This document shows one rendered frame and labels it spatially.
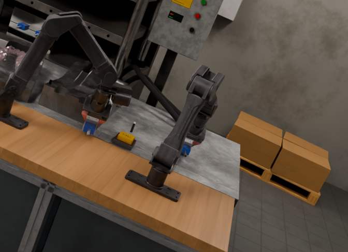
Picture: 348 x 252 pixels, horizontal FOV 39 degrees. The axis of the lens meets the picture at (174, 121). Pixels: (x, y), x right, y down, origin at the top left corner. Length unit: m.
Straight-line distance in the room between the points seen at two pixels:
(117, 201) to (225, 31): 3.91
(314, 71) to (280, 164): 1.19
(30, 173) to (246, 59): 3.92
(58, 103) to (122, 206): 0.64
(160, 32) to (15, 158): 1.38
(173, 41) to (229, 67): 2.61
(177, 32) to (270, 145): 2.15
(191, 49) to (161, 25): 0.21
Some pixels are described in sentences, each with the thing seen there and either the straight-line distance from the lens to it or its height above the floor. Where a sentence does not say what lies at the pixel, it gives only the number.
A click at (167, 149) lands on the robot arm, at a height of 0.95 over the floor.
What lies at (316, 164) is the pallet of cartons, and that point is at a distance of 4.65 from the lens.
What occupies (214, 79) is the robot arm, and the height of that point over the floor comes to 1.21.
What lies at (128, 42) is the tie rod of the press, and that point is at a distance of 2.65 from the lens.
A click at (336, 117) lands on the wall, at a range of 5.45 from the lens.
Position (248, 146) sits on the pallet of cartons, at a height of 0.24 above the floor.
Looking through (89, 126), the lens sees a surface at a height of 0.84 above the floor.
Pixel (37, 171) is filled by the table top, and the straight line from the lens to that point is 1.60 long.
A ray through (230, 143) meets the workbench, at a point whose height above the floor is 0.80.
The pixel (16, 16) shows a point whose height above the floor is 0.91.
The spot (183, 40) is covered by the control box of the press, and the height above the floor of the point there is 1.15.
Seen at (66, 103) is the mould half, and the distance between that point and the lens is 2.00.
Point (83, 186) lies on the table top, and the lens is 1.55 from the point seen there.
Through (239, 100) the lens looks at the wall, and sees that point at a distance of 5.36.
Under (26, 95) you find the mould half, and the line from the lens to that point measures 2.01.
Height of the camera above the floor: 1.52
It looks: 17 degrees down
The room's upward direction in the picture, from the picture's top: 23 degrees clockwise
